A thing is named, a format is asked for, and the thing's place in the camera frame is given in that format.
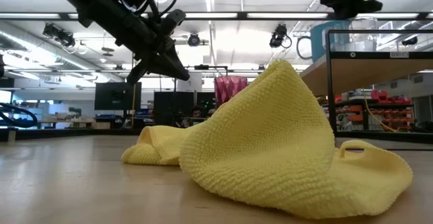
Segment black table edge rail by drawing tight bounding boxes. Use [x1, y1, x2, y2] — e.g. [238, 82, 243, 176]
[0, 127, 143, 142]

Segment storage rack with red bins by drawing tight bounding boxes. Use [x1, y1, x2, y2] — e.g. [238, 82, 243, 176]
[334, 88, 414, 133]

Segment black computer monitor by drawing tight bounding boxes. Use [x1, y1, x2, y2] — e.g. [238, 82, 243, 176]
[94, 81, 142, 111]

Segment wooden shelf with black frame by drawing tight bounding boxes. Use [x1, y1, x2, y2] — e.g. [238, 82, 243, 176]
[300, 29, 433, 144]

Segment yellow microfiber cloth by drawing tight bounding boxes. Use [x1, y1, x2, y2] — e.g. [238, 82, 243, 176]
[120, 59, 414, 220]

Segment black partition screens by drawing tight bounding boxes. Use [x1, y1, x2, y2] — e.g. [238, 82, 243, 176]
[154, 91, 216, 127]

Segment red faceted tumbler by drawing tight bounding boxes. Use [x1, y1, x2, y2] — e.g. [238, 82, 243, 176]
[214, 75, 248, 109]

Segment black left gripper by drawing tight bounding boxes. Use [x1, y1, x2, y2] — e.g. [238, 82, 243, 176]
[78, 0, 191, 85]

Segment thin yellow cable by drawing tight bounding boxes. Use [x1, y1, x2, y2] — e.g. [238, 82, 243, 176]
[363, 91, 397, 133]

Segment clear glass cup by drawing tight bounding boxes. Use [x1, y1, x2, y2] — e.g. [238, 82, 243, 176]
[350, 16, 378, 52]

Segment blue plastic mug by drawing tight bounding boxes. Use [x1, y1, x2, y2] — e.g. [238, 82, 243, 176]
[310, 20, 352, 63]

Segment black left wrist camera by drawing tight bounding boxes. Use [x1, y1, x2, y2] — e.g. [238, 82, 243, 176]
[158, 9, 187, 39]

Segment black ceiling camera with cable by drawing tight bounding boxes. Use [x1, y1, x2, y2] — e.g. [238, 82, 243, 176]
[269, 23, 293, 49]

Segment black overhead light bar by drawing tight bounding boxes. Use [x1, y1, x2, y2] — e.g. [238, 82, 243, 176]
[0, 12, 433, 22]

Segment black looped cable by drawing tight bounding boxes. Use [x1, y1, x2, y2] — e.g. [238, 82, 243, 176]
[0, 102, 39, 129]

